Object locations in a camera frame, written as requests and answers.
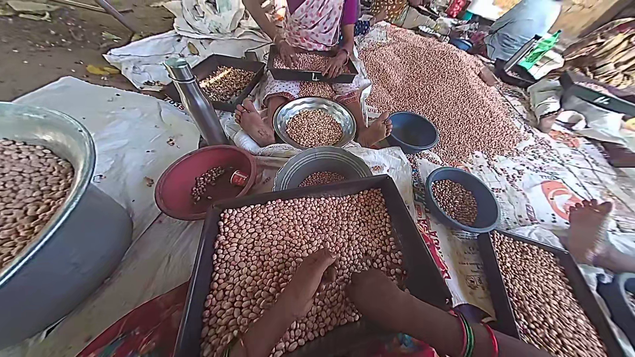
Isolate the pile of dark nuts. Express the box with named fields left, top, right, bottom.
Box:
left=191, top=167, right=226, bottom=203

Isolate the pile of large brown nuts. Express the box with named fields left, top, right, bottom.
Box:
left=0, top=139, right=75, bottom=272

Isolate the pile of speckled nuts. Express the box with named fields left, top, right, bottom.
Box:
left=490, top=232, right=609, bottom=357

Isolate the shiny steel bowl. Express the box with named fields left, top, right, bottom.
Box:
left=272, top=96, right=357, bottom=150

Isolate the pile of pale nuts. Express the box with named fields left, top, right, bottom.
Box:
left=286, top=108, right=343, bottom=148

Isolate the person's right forearm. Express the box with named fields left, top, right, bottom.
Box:
left=401, top=295, right=554, bottom=357

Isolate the long black tray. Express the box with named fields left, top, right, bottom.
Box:
left=477, top=229, right=627, bottom=357

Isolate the person's right hand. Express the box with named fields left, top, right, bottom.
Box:
left=346, top=268, right=413, bottom=333

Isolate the large black rectangular tray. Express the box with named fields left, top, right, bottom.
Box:
left=173, top=175, right=453, bottom=357

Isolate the pile of light pink nuts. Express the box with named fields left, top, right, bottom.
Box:
left=274, top=52, right=351, bottom=74

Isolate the dark blue plastic bowl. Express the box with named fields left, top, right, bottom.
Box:
left=386, top=111, right=440, bottom=154

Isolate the pile of small nuts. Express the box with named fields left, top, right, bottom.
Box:
left=298, top=172, right=347, bottom=187

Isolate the blue-grey plastic bowl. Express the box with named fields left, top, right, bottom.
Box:
left=425, top=167, right=501, bottom=234

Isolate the grey ribbed basin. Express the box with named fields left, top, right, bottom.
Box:
left=273, top=146, right=373, bottom=192

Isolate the heap of dry brown leaves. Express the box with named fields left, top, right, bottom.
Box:
left=563, top=18, right=635, bottom=92

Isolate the large grey metal tub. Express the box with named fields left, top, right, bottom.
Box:
left=0, top=101, right=134, bottom=351

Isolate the pile of pinkish nuts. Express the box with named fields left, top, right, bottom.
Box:
left=200, top=188, right=407, bottom=357

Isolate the grey plastic basin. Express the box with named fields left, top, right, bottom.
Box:
left=597, top=272, right=635, bottom=347

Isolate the pile of tan nuts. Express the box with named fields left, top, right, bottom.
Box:
left=199, top=66, right=255, bottom=103

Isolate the crumpled white plastic sheet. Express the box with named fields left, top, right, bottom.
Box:
left=103, top=0, right=271, bottom=92

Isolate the black tray with white marking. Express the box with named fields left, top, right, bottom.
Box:
left=559, top=71, right=635, bottom=118

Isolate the steel bottle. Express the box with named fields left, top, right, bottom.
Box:
left=164, top=58, right=229, bottom=147

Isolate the person's left hand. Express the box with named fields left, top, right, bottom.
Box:
left=277, top=248, right=339, bottom=319

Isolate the red plastic basin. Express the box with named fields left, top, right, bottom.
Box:
left=154, top=145, right=258, bottom=221

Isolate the green plastic packet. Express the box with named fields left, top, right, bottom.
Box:
left=518, top=30, right=562, bottom=70

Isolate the black tray with white mark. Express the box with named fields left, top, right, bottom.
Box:
left=267, top=46, right=358, bottom=84

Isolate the huge heap of pink nuts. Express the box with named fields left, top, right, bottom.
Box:
left=358, top=23, right=529, bottom=164

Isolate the white printed sack sheet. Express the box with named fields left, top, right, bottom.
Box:
left=408, top=84, right=635, bottom=328

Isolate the white woven plastic sheet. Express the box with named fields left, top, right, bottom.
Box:
left=0, top=76, right=204, bottom=357

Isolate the grey metal pole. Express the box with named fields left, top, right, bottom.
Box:
left=94, top=0, right=137, bottom=34

